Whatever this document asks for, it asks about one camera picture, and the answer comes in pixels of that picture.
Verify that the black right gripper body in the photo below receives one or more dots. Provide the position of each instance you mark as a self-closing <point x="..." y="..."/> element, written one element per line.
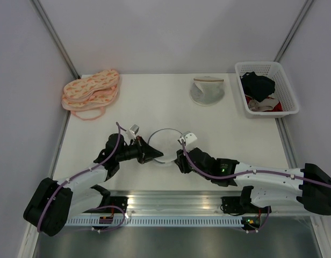
<point x="184" y="165"/>

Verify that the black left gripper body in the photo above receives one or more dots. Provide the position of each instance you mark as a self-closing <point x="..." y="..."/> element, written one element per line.
<point x="130" y="152"/>

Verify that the blue-zipper white mesh laundry bag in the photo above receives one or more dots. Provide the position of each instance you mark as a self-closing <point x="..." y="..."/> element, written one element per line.
<point x="166" y="141"/>

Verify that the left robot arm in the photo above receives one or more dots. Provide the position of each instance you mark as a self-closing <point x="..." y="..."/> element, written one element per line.
<point x="55" y="201"/>

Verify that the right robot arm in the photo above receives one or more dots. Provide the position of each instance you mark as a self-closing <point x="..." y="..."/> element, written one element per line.
<point x="309" y="187"/>

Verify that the beige-trim mesh laundry bag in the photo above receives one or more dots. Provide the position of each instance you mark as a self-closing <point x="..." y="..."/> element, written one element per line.
<point x="207" y="90"/>

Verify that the pink patterned laundry bag stack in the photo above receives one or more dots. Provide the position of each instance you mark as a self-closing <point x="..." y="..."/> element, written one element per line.
<point x="94" y="92"/>

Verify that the beige bra in basket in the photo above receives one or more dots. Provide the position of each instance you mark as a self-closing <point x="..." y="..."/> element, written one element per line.
<point x="267" y="104"/>

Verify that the red garment in basket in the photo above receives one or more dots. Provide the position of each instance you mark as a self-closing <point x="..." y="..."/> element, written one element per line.
<point x="278" y="108"/>

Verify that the black garment in basket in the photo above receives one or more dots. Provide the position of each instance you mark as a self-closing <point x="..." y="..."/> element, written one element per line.
<point x="257" y="87"/>

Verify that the white plastic basket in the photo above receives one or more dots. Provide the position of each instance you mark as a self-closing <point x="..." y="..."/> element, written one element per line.
<point x="283" y="90"/>

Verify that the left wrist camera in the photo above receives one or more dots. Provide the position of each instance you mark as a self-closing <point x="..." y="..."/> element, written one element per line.
<point x="132" y="132"/>

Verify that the aluminium rail table edge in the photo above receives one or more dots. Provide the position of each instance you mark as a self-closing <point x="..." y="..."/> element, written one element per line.
<point x="168" y="203"/>

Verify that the white slotted cable duct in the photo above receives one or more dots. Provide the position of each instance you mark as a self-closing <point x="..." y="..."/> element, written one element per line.
<point x="155" y="221"/>

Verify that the left aluminium corner post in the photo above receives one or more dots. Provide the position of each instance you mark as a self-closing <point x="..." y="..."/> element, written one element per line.
<point x="41" y="12"/>

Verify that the aluminium corner post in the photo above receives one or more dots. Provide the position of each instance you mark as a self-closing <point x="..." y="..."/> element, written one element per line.
<point x="41" y="12"/>
<point x="304" y="11"/>

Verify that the right aluminium corner post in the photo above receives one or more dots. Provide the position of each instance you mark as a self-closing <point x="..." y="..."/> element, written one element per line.
<point x="304" y="11"/>

